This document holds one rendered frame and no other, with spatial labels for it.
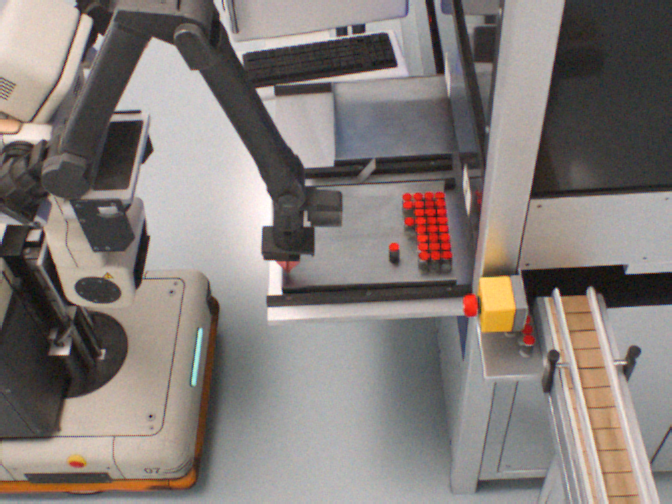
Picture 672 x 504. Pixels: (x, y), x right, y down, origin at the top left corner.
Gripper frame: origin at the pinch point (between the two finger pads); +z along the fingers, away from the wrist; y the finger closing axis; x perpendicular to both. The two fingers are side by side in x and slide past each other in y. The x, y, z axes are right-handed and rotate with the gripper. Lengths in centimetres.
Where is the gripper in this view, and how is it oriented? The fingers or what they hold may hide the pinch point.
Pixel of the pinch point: (287, 267)
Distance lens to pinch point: 164.6
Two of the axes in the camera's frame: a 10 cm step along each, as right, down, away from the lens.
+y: 10.0, 0.2, 0.5
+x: -0.2, -7.8, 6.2
